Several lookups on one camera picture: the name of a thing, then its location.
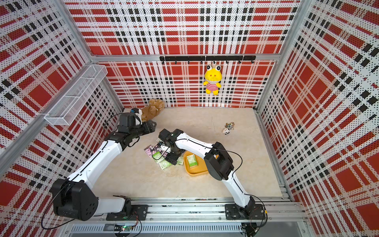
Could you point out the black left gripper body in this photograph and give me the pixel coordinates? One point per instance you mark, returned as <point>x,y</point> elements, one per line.
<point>144,129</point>

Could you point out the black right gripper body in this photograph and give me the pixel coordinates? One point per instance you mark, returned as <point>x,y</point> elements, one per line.
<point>173,154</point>

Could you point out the green tissue pack front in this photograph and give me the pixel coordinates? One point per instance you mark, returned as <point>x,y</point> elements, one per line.
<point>180,161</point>

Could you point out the green tissue pack with barcode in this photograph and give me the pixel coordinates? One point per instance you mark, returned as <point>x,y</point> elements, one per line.
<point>164,164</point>

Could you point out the green pocket tissue pack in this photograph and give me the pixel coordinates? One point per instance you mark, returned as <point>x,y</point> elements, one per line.
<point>158,157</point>

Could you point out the pink cartoon tissue pack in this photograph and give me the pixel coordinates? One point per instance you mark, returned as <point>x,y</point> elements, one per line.
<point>150,151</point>

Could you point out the yellow plastic storage tray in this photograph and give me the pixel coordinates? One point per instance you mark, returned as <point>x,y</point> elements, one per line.
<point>201,169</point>

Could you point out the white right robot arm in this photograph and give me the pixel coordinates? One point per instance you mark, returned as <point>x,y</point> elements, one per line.
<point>219,164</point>

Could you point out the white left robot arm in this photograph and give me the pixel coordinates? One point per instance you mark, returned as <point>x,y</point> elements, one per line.
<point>73,197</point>

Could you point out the brown teddy bear plush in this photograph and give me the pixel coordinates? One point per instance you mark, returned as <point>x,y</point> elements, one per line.
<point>153,109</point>

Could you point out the white black cow plush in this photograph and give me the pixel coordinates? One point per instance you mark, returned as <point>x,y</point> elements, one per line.
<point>226,131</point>

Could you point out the yellow frog plush striped shirt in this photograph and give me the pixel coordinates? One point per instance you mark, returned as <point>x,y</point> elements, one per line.
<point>213,77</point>

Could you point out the small electronics board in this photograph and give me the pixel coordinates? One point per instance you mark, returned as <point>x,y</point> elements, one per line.
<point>122,228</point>

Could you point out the fox figure keychain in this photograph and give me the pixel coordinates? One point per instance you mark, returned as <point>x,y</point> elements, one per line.
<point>230,125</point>

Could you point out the white wire mesh basket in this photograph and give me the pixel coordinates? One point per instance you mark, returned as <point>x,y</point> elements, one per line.
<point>68,107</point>

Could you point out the black hook rail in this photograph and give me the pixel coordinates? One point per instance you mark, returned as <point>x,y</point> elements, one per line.
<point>208,58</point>

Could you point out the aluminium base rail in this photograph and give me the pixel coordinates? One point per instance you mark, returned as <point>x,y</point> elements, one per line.
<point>197,217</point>

